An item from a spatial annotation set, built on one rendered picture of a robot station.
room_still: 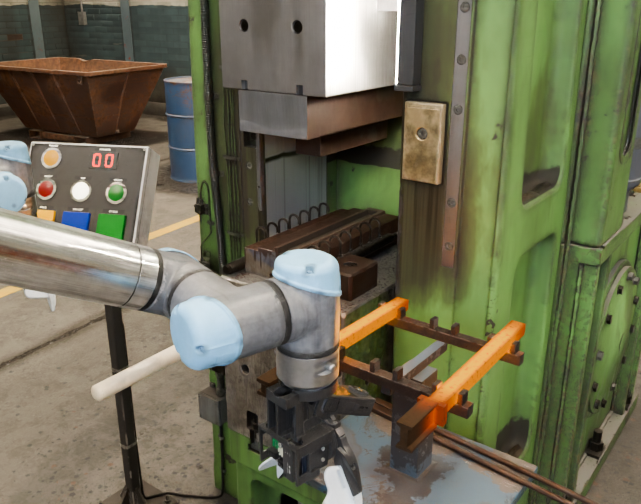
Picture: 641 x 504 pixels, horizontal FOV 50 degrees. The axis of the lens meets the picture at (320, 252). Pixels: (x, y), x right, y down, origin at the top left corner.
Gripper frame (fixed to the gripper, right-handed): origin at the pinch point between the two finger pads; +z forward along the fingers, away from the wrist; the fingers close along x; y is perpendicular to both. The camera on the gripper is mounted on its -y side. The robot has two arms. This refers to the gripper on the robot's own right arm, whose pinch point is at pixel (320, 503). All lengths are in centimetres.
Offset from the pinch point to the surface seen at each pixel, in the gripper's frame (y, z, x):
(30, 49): -350, 6, -970
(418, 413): -19.1, -5.5, 0.7
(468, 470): -46, 23, -7
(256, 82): -47, -45, -71
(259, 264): -47, -1, -72
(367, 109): -73, -37, -61
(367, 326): -36.7, -4.1, -25.8
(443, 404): -24.4, -5.0, 1.3
